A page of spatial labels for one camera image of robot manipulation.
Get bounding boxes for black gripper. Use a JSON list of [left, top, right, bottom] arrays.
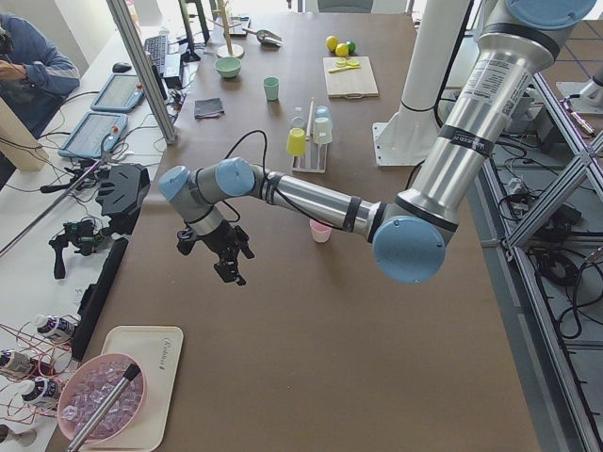
[[201, 221, 254, 285]]

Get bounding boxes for pink plastic cup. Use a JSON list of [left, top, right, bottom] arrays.
[[309, 219, 333, 244]]

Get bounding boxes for green plastic cup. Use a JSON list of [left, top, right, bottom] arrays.
[[263, 76, 280, 102]]

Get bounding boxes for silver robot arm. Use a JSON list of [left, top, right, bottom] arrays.
[[158, 1, 593, 283]]

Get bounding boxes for yellow plastic cup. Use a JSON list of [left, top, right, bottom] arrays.
[[285, 127, 306, 157]]

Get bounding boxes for grey plastic cup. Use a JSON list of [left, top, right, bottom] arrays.
[[290, 116, 306, 129]]

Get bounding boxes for white plastic cup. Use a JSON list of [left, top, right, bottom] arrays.
[[313, 117, 333, 145]]

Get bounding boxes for light blue plastic cup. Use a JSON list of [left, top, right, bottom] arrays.
[[315, 105, 331, 119]]

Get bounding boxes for cream plastic tray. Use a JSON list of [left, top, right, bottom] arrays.
[[81, 326, 184, 451]]

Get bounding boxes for grey folded cloth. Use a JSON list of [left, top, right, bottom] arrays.
[[194, 98, 224, 120]]

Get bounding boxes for metal tongs in bowl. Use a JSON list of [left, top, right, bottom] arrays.
[[66, 363, 140, 452]]

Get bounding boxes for blue teach pendant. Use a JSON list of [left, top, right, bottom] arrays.
[[57, 111, 128, 159], [90, 73, 144, 113]]

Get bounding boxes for green ceramic bowl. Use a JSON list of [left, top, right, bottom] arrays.
[[214, 56, 241, 79]]

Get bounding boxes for pink bowl with ice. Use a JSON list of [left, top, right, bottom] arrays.
[[57, 353, 146, 444]]

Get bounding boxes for wooden mug tree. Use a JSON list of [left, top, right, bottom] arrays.
[[210, 0, 245, 58]]

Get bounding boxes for wooden cutting board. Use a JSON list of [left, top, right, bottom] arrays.
[[322, 56, 379, 99]]

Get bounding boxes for metal scoop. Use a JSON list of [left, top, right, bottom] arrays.
[[243, 27, 283, 47]]

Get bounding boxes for black keyboard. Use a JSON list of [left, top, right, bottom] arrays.
[[143, 35, 169, 68]]

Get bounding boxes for yellow lemon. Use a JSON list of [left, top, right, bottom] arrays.
[[334, 42, 350, 57], [325, 35, 339, 52]]

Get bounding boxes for seated person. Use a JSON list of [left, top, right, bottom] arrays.
[[1, 12, 80, 138]]

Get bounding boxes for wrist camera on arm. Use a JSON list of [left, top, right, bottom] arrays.
[[176, 226, 199, 256]]

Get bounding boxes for white wire cup holder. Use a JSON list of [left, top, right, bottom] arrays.
[[291, 97, 331, 173]]

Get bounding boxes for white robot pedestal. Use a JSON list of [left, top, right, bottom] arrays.
[[373, 0, 473, 167]]

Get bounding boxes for aluminium frame post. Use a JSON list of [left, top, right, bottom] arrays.
[[106, 0, 177, 145]]

